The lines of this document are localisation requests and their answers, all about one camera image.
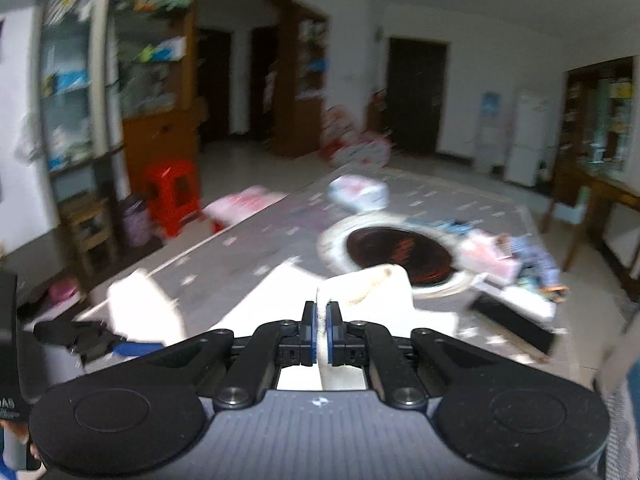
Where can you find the round black induction cooker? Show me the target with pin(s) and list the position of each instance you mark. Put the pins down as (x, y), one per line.
(400, 252)

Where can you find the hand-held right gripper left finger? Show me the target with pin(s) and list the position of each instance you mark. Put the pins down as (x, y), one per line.
(309, 331)

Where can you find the grey patterned tablecloth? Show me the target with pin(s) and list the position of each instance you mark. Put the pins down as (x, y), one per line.
(225, 270)

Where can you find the person's blue grey clothing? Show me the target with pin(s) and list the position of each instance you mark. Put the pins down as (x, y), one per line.
(622, 420)

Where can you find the wooden display cabinet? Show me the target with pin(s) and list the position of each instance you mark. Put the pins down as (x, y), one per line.
(155, 125)

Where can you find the wooden glass cupboard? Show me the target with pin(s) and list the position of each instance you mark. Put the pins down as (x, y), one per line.
(602, 115)

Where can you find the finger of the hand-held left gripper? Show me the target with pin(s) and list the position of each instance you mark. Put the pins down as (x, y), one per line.
(80, 336)

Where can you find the purple patterned bin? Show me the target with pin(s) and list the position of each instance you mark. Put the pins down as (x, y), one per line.
(134, 220)

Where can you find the small wooden stool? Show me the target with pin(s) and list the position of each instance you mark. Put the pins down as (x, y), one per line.
(87, 230)

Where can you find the glass door shelf cabinet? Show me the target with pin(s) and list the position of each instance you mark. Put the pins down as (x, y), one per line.
(67, 85)

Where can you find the white garment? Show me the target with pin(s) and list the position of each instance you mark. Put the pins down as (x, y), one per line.
(380, 300)

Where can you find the white pink tissue pack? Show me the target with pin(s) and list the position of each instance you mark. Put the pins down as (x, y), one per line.
(357, 192)

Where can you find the pink white packet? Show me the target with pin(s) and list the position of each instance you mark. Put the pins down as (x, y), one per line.
(240, 205)

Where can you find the white refrigerator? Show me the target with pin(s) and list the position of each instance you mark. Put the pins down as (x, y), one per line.
(527, 135)

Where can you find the black flat box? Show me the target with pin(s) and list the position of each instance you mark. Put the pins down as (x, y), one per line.
(515, 322)

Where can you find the wooden side table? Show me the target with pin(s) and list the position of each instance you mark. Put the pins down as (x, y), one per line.
(600, 195)

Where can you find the wooden wall shelf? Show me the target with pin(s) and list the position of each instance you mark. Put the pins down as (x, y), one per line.
(305, 85)

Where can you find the red plastic stool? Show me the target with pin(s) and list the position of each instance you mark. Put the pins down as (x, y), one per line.
(172, 195)

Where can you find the red white gift boxes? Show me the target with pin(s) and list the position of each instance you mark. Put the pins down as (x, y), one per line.
(350, 140)

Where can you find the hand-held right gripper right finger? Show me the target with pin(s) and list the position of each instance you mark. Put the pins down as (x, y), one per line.
(333, 332)

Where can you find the white water dispenser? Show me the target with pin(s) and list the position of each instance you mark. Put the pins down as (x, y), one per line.
(490, 130)

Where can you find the pile of colourful packets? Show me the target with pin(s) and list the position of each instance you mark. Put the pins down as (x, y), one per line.
(515, 260)

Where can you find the dark wooden door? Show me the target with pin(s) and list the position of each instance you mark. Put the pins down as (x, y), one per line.
(415, 95)

